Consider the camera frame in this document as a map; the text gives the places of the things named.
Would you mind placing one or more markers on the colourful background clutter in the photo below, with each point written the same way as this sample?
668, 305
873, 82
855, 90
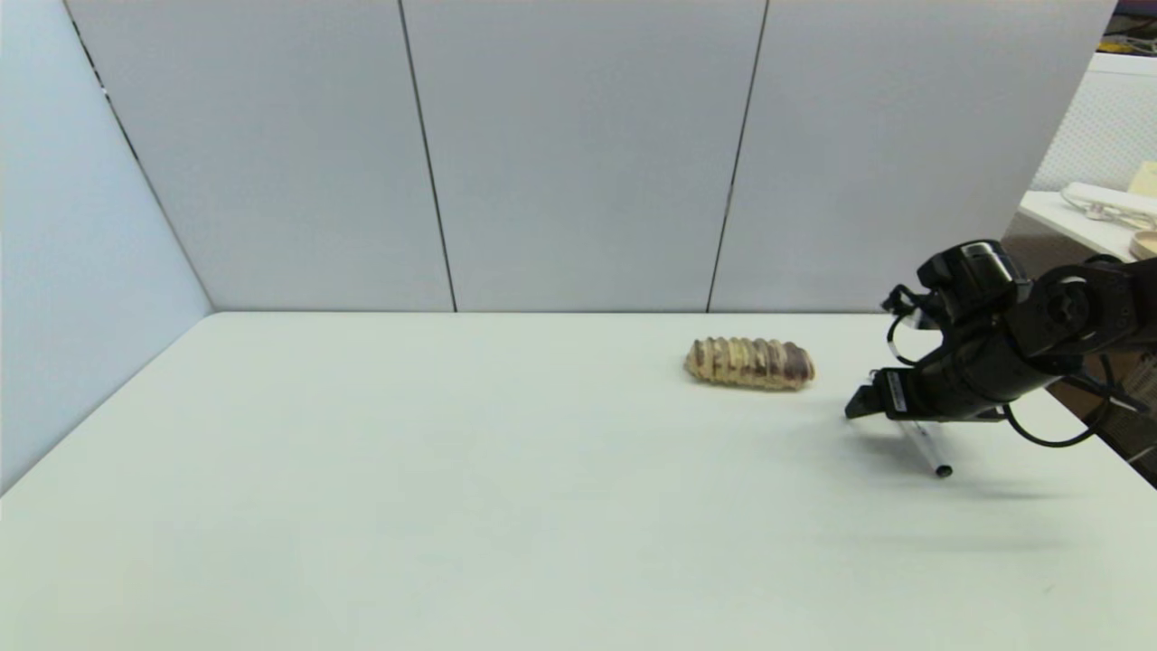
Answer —
1134, 25

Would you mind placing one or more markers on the pale yellow box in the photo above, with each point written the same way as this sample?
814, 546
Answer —
1146, 181

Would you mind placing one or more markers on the striped brown bread roll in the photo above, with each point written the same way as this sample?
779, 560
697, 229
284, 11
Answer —
749, 363

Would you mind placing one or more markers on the round wooden plate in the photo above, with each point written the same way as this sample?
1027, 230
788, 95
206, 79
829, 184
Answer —
1146, 244

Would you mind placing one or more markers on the white perforated partition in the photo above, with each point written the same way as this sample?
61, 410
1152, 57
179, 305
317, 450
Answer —
1103, 127

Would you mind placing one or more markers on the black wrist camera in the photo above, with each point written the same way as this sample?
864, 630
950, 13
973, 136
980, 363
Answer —
972, 276

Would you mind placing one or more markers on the brown cardboard box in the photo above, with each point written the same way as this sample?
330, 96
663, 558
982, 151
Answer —
1071, 393

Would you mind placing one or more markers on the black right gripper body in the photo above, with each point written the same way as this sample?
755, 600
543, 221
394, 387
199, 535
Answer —
954, 384

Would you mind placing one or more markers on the white side table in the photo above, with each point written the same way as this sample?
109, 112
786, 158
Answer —
1076, 221

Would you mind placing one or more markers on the white power strip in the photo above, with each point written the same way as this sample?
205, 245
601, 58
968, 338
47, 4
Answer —
1107, 199

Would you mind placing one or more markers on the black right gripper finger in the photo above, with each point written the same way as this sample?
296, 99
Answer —
866, 402

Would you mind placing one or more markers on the white marker with black cap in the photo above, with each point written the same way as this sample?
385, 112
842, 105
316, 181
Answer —
929, 449

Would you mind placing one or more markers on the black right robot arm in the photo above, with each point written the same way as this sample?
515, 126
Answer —
1089, 312

